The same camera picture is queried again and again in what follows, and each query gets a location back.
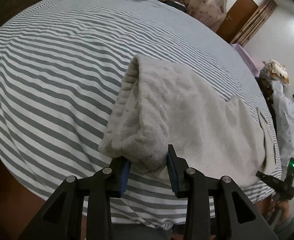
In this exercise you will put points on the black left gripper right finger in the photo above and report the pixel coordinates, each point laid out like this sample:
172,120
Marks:
216,208

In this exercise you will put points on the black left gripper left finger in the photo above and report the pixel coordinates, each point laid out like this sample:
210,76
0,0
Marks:
61,215

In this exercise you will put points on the grey fleece pants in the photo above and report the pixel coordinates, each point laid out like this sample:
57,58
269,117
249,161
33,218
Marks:
161,103

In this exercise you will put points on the floral pillow pile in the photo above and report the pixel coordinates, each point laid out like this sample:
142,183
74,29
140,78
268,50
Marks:
274,71

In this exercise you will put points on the lilac folded cloth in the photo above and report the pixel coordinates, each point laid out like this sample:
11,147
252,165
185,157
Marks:
253,63

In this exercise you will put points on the grey white striped bed sheet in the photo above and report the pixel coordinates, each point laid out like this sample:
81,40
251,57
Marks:
61,65

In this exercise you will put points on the brown wooden door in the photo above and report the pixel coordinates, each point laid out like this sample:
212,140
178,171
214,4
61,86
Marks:
240,12

